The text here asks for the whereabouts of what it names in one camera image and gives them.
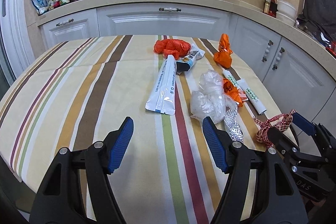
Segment silver foil wrapper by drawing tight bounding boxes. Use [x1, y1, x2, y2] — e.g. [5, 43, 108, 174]
[223, 109, 244, 143]

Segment clear plastic bag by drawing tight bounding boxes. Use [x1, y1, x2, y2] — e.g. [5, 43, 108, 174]
[190, 70, 238, 126]

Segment white green sachet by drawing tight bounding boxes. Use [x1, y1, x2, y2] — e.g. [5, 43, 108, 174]
[223, 70, 248, 101]
[237, 79, 267, 115]

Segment small orange bag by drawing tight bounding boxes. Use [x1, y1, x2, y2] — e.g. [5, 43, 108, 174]
[223, 79, 246, 107]

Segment long white blue pouch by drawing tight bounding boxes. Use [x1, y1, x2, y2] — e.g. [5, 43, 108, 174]
[145, 55, 177, 115]

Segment white snack tube wrapper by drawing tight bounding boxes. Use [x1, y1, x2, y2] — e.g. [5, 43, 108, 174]
[176, 44, 205, 75]

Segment tall orange knotted bag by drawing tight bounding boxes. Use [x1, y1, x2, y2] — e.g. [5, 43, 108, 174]
[214, 34, 233, 69]

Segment red plastic bag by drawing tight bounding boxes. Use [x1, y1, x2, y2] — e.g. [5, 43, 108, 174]
[153, 39, 191, 60]

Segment striped tablecloth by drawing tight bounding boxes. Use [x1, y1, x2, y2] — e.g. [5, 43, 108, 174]
[1, 35, 307, 223]

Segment red dish rack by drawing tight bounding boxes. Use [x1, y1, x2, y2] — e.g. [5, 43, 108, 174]
[326, 41, 336, 58]

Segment stacked white bowls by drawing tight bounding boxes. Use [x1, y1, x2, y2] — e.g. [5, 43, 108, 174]
[276, 0, 297, 26]

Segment dark sauce bottle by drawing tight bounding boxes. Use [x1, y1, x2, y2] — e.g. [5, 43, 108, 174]
[263, 0, 271, 14]

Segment blue white salt bag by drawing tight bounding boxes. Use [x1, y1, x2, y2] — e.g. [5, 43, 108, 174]
[31, 0, 49, 15]

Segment cabinet door handle right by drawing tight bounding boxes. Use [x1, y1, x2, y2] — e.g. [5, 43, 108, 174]
[272, 47, 285, 71]

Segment cabinet door handle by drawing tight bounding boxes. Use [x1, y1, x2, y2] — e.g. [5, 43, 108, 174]
[261, 40, 273, 63]
[272, 47, 285, 71]

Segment cabinet door handle left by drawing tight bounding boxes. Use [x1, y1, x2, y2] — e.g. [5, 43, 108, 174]
[261, 40, 273, 63]

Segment drawer handle left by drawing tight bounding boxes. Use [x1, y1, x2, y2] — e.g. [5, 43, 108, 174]
[56, 19, 74, 27]

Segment drawer handle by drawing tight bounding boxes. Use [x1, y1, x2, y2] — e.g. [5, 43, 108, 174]
[56, 19, 74, 27]
[158, 7, 182, 12]

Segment drawer handle centre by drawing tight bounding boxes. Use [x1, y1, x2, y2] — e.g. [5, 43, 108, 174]
[158, 7, 182, 12]

